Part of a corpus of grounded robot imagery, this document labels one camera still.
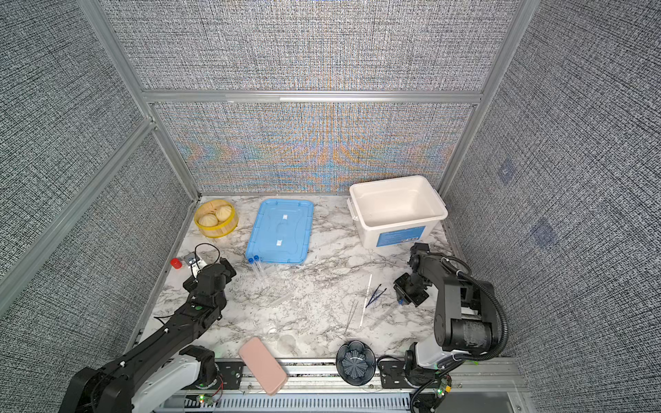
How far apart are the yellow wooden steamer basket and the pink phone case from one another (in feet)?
1.46

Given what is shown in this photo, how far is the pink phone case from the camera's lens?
725 millimetres

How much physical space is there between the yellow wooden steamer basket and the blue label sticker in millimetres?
610

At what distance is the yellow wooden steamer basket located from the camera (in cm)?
104
